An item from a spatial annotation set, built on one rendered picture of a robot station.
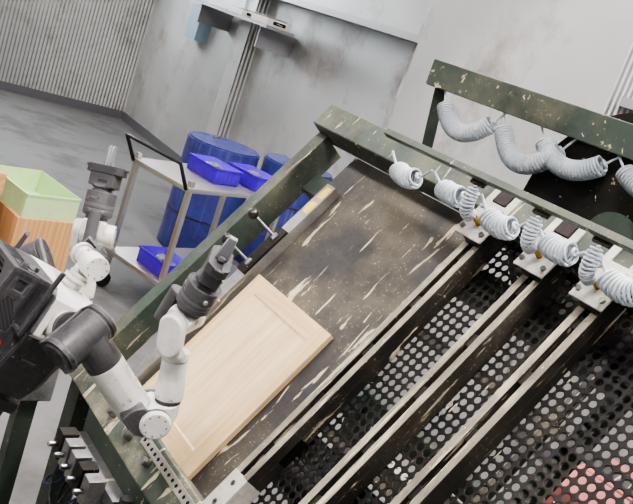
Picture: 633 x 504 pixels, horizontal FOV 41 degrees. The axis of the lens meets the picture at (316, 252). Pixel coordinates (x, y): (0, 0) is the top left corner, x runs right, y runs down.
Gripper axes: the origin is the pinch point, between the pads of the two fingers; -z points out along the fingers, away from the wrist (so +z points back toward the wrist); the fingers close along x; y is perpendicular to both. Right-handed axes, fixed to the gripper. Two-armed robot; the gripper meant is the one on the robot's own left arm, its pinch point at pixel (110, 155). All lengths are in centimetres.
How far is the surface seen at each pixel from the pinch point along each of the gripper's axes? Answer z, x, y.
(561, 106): -50, 120, -60
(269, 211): 3, 29, -64
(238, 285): 30, 33, -40
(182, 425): 73, 36, -13
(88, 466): 90, 13, -4
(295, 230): 8, 45, -47
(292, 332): 39, 60, -23
